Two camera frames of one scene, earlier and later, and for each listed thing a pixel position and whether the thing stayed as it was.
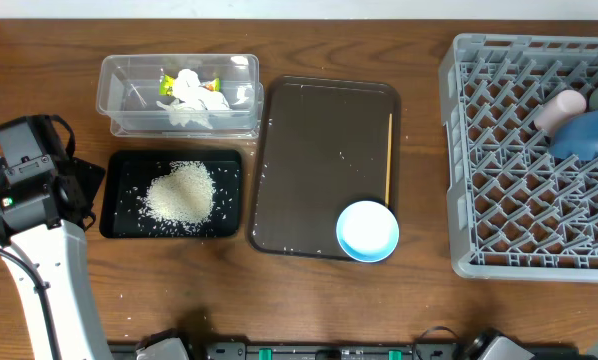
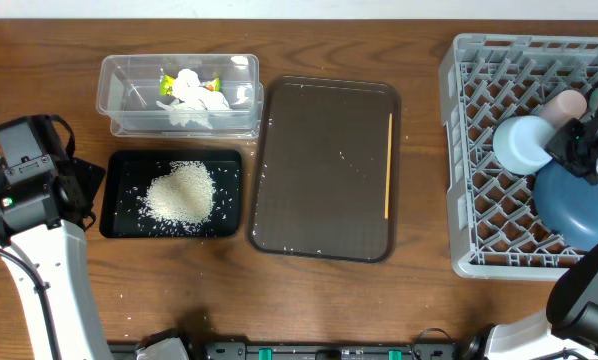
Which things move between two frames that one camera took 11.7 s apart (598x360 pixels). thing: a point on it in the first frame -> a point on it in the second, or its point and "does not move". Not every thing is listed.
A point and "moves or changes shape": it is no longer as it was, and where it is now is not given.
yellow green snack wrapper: [167, 83] does not move
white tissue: [195, 101] does not move
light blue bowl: [367, 231] -> [519, 144]
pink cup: [564, 104] does not move
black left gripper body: [85, 178] does not move
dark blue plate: [588, 134] moves or changes shape
